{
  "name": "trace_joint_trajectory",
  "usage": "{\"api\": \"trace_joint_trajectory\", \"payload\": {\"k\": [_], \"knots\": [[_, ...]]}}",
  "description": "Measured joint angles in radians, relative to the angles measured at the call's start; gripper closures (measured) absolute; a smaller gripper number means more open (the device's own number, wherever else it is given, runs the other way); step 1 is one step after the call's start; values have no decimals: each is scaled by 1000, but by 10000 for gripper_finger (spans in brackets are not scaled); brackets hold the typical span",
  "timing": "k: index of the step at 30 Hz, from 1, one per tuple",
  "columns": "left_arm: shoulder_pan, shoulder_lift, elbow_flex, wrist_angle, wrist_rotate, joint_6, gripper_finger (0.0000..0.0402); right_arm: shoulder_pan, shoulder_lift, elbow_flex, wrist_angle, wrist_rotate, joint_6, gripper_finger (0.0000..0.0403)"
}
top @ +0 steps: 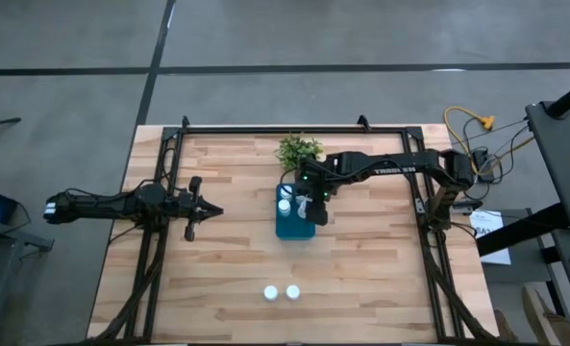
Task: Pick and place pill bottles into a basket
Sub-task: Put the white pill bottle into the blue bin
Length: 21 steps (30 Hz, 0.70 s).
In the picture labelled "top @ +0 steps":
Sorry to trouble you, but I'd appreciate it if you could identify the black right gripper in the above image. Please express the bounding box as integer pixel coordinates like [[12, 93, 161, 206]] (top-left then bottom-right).
[[294, 161, 337, 227]]

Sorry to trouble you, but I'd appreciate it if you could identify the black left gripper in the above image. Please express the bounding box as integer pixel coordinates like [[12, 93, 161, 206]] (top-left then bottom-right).
[[168, 175, 224, 242]]

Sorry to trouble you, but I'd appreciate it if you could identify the teal plastic basket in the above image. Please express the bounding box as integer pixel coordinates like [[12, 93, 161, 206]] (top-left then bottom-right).
[[274, 183, 317, 241]]

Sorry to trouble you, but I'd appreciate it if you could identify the green plant in white pot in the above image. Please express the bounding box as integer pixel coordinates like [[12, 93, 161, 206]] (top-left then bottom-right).
[[273, 133, 324, 177]]

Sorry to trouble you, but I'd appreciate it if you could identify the black power strip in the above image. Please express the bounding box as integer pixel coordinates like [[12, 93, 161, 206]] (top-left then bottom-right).
[[471, 147, 495, 184]]

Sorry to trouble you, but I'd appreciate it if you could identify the white paper sheet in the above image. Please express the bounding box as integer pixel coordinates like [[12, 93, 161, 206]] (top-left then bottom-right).
[[469, 209, 512, 266]]

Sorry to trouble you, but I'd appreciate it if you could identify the black equipment stand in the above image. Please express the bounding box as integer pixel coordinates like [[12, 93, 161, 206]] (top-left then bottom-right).
[[524, 74, 570, 236]]

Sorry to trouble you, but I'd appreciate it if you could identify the brown cardboard piece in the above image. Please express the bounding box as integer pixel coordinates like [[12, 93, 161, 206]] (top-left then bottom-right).
[[522, 283, 570, 346]]

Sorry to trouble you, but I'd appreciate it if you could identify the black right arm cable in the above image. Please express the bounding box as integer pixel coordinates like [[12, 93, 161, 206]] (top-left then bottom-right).
[[280, 162, 310, 186]]

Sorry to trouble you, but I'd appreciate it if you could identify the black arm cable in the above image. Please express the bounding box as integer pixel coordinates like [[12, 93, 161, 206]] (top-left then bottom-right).
[[280, 162, 310, 186], [159, 146, 180, 193]]

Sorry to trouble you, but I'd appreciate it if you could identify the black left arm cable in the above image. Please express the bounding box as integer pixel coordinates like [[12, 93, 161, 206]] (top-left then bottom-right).
[[159, 146, 180, 193]]

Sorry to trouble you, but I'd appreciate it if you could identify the black aluminium table frame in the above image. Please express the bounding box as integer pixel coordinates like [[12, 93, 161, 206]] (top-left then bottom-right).
[[87, 114, 500, 345]]

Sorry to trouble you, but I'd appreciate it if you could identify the yellow extension cable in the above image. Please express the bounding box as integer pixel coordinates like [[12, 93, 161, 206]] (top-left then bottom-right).
[[443, 106, 497, 175]]

